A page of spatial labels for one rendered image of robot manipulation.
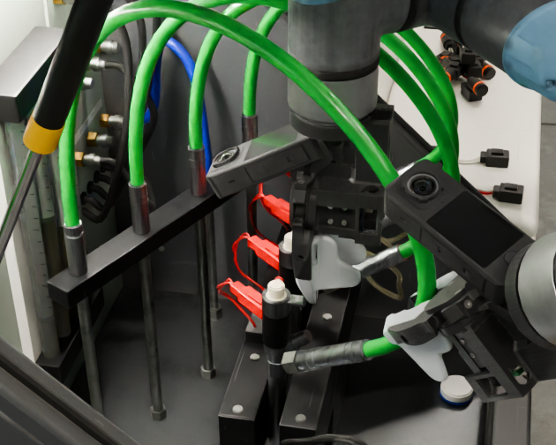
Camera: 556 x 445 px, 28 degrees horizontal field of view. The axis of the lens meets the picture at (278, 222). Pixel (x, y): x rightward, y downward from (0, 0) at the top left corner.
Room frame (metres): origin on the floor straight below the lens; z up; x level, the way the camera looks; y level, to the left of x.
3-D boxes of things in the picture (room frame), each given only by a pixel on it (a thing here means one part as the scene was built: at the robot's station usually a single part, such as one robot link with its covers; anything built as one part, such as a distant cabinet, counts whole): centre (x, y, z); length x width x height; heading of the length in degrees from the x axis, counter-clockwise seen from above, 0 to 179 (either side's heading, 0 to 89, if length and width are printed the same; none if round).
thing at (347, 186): (0.81, -0.05, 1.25); 0.09 x 0.08 x 0.12; 78
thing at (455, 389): (0.97, -0.21, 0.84); 0.04 x 0.04 x 0.01
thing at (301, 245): (0.80, -0.02, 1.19); 0.05 x 0.02 x 0.09; 168
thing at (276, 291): (0.83, 0.00, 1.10); 0.02 x 0.02 x 0.03
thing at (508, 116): (1.48, -0.29, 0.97); 0.70 x 0.22 x 0.03; 168
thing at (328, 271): (0.80, -0.05, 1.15); 0.06 x 0.03 x 0.09; 78
